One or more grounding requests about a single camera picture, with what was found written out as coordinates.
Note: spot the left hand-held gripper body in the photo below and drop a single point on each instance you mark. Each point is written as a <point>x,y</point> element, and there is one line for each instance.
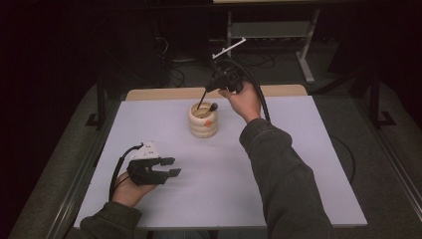
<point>146,172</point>

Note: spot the white power strip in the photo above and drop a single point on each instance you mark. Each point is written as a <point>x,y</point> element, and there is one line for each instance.
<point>184,60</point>

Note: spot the white metal desk frame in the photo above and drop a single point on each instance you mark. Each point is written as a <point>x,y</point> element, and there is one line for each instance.
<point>307,49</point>

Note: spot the black metal stand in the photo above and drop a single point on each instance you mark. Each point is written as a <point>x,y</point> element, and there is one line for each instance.
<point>100,99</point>
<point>375,99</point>

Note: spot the wooden table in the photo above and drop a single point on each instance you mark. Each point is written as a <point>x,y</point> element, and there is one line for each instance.
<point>166,93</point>

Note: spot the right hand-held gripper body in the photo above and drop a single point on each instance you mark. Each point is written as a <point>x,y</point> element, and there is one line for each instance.
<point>230,78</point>

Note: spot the metal frame rail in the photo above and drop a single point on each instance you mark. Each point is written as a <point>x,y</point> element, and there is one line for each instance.
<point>391,159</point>
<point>83,179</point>

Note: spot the person's left hand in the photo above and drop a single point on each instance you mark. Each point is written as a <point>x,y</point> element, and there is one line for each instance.
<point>131,194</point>

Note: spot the thin black eyeliner pencil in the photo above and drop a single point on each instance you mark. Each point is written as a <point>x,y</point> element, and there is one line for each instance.
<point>201,100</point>

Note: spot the white table board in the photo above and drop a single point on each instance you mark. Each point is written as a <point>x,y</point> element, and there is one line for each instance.
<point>205,199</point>

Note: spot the cream ringed holder cup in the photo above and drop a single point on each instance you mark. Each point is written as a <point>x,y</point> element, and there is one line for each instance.
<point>203,126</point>

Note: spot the person's right hand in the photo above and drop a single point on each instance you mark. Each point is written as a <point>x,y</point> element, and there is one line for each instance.
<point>245,103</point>

